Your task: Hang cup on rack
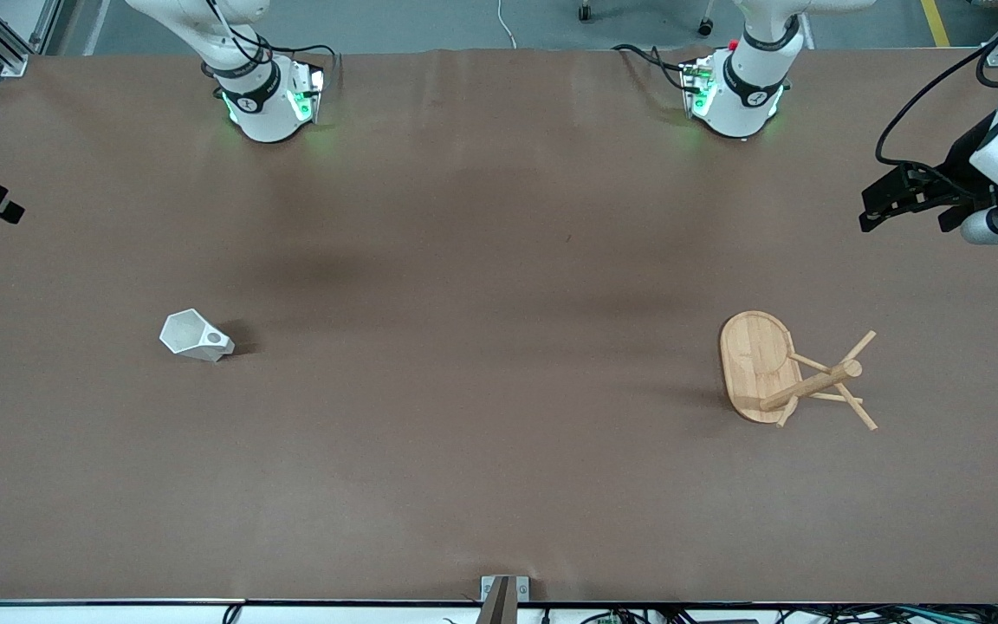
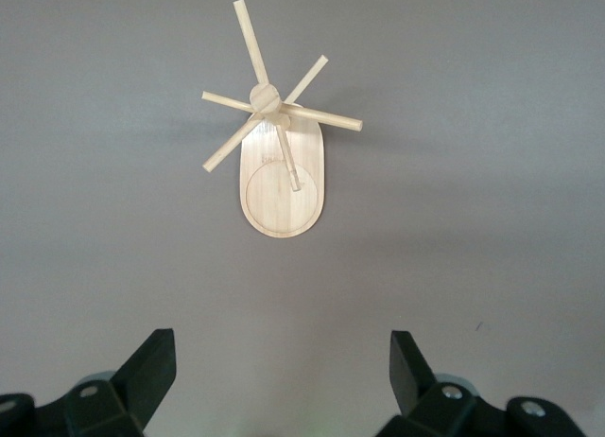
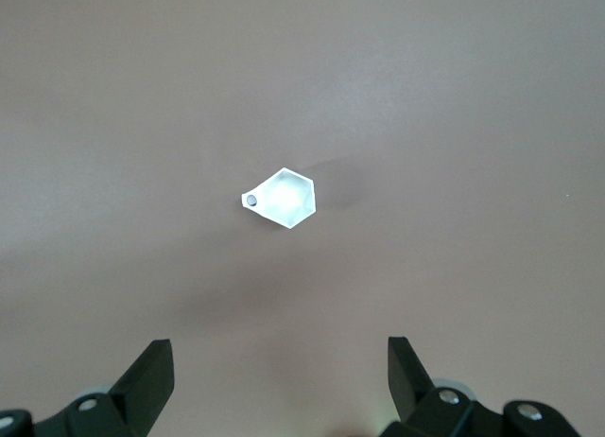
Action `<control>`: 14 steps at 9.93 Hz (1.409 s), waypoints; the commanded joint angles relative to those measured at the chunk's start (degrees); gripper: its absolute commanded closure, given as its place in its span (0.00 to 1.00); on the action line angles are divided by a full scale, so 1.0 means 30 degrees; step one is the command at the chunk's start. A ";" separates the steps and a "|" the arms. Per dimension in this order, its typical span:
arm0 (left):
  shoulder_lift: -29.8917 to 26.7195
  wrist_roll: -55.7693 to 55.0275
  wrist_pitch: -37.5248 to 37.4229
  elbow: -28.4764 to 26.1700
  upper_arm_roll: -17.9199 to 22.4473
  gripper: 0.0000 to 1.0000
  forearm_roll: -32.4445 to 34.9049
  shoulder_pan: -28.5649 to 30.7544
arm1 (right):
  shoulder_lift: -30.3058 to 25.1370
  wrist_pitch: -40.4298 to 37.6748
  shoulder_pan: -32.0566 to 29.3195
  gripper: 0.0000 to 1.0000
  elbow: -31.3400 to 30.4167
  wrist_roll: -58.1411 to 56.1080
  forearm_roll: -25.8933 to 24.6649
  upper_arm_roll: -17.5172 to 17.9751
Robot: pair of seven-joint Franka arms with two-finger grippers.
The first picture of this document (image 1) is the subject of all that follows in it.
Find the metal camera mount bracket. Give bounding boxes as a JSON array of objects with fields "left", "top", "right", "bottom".
[{"left": 475, "top": 575, "right": 531, "bottom": 624}]

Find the black right base cable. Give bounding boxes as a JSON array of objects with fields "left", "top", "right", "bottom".
[{"left": 272, "top": 42, "right": 342, "bottom": 89}]

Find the brown table cover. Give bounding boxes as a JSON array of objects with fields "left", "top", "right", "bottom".
[{"left": 0, "top": 48, "right": 998, "bottom": 605}]

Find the wooden cup rack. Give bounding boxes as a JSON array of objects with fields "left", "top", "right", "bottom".
[{"left": 718, "top": 310, "right": 879, "bottom": 432}]

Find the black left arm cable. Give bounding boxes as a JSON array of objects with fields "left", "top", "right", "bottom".
[{"left": 874, "top": 0, "right": 998, "bottom": 190}]

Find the black base cable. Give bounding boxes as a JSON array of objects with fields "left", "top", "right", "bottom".
[
  {"left": 272, "top": 42, "right": 342, "bottom": 89},
  {"left": 611, "top": 42, "right": 692, "bottom": 93}
]

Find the black left base cable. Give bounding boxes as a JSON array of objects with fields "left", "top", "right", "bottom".
[{"left": 611, "top": 42, "right": 692, "bottom": 93}]

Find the white faceted cup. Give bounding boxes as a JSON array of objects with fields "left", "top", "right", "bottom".
[{"left": 159, "top": 309, "right": 236, "bottom": 363}]

